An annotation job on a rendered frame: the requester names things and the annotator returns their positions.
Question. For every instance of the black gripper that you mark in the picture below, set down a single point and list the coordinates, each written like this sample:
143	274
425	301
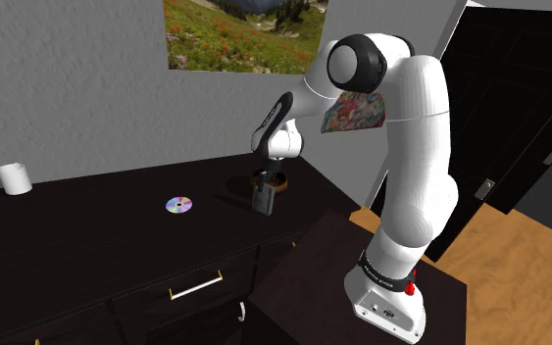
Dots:
269	172

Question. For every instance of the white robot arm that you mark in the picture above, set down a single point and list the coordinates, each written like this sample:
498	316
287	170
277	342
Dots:
419	143

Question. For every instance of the brown wooden bowl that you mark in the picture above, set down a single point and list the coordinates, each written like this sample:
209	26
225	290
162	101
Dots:
281	183

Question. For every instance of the shiny compact disc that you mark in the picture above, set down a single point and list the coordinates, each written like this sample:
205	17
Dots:
179	205

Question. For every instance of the dark robot stand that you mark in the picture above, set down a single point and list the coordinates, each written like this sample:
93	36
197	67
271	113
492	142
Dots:
313	286

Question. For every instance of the dark wooden chest of drawers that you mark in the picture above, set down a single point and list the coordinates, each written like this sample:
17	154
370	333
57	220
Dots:
89	239

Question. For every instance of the black door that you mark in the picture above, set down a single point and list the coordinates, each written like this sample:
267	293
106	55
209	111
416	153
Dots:
500	110

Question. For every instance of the white cup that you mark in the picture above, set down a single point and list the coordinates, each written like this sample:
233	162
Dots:
14	179

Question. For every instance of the colourful patterned wall picture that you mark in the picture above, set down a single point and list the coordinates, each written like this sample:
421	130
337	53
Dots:
354	112

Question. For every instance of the mountain meadow wall picture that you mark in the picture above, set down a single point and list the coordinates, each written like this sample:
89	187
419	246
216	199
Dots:
242	38

